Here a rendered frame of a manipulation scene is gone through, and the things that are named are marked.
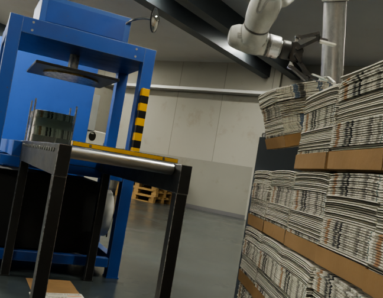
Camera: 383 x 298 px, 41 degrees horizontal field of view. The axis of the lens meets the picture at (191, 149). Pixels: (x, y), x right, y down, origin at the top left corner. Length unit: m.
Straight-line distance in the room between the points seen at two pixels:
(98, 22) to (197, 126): 8.28
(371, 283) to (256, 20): 1.20
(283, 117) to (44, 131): 2.48
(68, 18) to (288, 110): 1.98
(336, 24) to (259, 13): 0.57
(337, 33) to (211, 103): 9.27
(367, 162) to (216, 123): 10.38
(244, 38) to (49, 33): 1.66
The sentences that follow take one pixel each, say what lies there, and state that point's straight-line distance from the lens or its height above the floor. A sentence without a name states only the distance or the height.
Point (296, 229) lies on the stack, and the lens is 1.50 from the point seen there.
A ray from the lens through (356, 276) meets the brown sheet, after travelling 1.07.
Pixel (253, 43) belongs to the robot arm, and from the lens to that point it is 2.02.
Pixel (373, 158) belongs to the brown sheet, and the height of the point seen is 0.86.
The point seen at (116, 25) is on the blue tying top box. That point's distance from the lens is 3.60.
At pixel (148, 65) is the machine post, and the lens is 3.50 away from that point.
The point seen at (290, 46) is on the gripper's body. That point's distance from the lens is 2.07.
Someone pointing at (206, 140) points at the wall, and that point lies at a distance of 11.49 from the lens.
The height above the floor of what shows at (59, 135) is 0.89.
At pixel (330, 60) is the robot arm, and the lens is 2.43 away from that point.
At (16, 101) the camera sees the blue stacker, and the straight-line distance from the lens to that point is 5.63.
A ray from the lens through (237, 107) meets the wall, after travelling 11.26.
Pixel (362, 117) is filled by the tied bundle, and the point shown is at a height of 0.95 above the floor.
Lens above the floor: 0.77
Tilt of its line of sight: 3 degrees up
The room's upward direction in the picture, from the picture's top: 9 degrees clockwise
